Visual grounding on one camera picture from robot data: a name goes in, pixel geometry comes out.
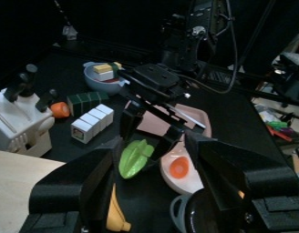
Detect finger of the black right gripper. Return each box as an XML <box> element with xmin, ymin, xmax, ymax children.
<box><xmin>118</xmin><ymin>101</ymin><xmax>147</xmax><ymax>142</ymax></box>
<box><xmin>149</xmin><ymin>125</ymin><xmax>186</xmax><ymax>161</ymax></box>

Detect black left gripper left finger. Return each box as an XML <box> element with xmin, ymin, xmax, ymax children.
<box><xmin>20</xmin><ymin>137</ymin><xmax>126</xmax><ymax>233</ymax></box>

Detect black gear beside table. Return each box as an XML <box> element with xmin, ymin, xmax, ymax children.
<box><xmin>272</xmin><ymin>52</ymin><xmax>299</xmax><ymax>107</ymax></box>

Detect green toy piece in bowl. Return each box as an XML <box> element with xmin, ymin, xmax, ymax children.
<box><xmin>108</xmin><ymin>61</ymin><xmax>124</xmax><ymax>73</ymax></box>

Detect black pot with grey handle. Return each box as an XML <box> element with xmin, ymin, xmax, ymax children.
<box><xmin>169</xmin><ymin>187</ymin><xmax>248</xmax><ymax>233</ymax></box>

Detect dark green sliced toy block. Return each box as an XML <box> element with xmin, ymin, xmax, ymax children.
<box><xmin>66</xmin><ymin>90</ymin><xmax>111</xmax><ymax>117</ymax></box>

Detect yellow and white toy block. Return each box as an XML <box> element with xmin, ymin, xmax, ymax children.
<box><xmin>92</xmin><ymin>63</ymin><xmax>116</xmax><ymax>83</ymax></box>

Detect light blue bowl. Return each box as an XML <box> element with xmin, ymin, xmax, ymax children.
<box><xmin>83</xmin><ymin>61</ymin><xmax>131</xmax><ymax>96</ymax></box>

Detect white toy fried egg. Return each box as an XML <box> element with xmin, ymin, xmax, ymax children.
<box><xmin>159</xmin><ymin>141</ymin><xmax>207</xmax><ymax>196</ymax></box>

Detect orange toy carrot piece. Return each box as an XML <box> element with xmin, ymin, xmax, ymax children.
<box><xmin>50</xmin><ymin>101</ymin><xmax>72</xmax><ymax>119</ymax></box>

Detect white sliced toy block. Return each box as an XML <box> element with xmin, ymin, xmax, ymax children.
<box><xmin>70</xmin><ymin>103</ymin><xmax>116</xmax><ymax>145</ymax></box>

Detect green toy on floor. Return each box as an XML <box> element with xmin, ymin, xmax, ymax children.
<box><xmin>266</xmin><ymin>120</ymin><xmax>290</xmax><ymax>130</ymax></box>

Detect light wooden cutting board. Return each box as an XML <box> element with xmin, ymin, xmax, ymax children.
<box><xmin>0</xmin><ymin>148</ymin><xmax>68</xmax><ymax>233</ymax></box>

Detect yellow toy banana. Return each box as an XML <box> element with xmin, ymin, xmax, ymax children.
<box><xmin>104</xmin><ymin>181</ymin><xmax>133</xmax><ymax>233</ymax></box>

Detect green toy starfruit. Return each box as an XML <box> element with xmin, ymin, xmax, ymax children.
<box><xmin>118</xmin><ymin>138</ymin><xmax>157</xmax><ymax>180</ymax></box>

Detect black cable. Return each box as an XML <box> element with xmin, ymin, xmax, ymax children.
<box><xmin>178</xmin><ymin>0</ymin><xmax>240</xmax><ymax>95</ymax></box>

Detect red tool on floor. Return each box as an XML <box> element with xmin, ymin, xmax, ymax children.
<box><xmin>266</xmin><ymin>125</ymin><xmax>294</xmax><ymax>143</ymax></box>

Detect pink plate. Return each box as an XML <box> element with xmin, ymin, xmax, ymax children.
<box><xmin>124</xmin><ymin>102</ymin><xmax>213</xmax><ymax>147</ymax></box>

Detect black knife handle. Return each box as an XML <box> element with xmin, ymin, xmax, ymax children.
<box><xmin>3</xmin><ymin>72</ymin><xmax>31</xmax><ymax>103</ymax></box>
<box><xmin>19</xmin><ymin>63</ymin><xmax>39</xmax><ymax>98</ymax></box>
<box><xmin>34</xmin><ymin>88</ymin><xmax>60</xmax><ymax>114</ymax></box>

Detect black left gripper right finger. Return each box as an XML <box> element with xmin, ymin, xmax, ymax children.
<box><xmin>183</xmin><ymin>130</ymin><xmax>299</xmax><ymax>233</ymax></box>

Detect white toy knife block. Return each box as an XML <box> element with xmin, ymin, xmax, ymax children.
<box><xmin>0</xmin><ymin>87</ymin><xmax>58</xmax><ymax>157</ymax></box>

